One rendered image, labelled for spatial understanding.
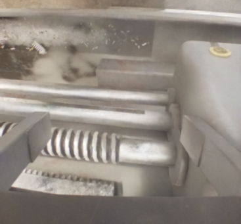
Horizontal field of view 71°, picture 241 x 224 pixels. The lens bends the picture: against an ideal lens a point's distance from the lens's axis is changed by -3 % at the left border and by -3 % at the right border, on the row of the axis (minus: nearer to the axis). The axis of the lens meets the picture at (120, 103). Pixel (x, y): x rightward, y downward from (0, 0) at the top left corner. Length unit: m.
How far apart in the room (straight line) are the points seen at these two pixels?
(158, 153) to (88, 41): 0.36
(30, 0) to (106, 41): 0.59
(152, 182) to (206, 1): 0.77
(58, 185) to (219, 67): 0.27
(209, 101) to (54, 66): 0.48
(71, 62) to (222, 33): 0.41
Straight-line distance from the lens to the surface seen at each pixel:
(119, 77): 0.46
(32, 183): 0.31
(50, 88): 0.35
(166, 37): 0.48
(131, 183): 0.30
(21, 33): 0.57
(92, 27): 0.49
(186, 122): 0.16
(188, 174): 0.22
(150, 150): 0.23
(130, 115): 0.27
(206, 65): 0.25
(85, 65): 0.54
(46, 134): 0.17
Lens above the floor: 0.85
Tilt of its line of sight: 49 degrees down
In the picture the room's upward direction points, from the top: 169 degrees counter-clockwise
